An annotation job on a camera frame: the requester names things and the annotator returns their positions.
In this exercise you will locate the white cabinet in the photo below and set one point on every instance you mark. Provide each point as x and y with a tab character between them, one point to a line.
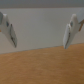
40	28

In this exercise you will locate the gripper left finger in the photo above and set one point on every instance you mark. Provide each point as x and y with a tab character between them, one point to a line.
10	31

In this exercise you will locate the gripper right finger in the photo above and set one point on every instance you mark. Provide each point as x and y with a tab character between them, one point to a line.
69	31

